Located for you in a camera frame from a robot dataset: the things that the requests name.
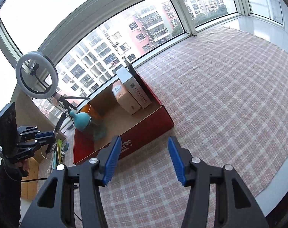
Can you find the person's left hand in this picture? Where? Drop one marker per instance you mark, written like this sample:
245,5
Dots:
24,168

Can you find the blue cartoon pen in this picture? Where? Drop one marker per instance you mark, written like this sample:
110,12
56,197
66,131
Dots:
54,160

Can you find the orange cup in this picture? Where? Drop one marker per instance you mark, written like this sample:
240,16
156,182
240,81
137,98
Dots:
93,112

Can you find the teal bottle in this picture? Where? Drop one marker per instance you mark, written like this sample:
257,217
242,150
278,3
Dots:
82,121

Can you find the pink plaid cloth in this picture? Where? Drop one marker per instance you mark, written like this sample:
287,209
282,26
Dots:
217,87

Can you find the green highlighter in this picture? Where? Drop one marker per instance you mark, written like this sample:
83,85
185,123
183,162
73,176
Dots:
59,147

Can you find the person's left forearm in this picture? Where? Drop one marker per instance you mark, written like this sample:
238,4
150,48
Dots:
8,194

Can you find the white carton box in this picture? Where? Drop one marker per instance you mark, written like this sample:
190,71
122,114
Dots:
132,85

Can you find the black tripod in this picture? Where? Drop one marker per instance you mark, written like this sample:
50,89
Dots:
63,101

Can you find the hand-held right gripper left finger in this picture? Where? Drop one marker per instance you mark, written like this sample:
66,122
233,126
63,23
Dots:
113,159

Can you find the black pouch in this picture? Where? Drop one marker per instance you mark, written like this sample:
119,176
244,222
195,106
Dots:
138,78

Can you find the orange tissue pack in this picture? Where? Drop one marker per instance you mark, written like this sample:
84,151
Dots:
125,99

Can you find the apartment buildings outside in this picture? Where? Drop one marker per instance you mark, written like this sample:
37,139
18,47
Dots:
110,42

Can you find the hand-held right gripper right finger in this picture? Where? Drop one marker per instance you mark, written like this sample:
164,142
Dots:
177,161

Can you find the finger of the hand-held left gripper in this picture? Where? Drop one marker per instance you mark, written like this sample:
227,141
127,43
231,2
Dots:
45,134
43,143

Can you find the red cardboard box container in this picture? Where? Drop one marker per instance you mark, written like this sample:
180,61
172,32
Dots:
144,125

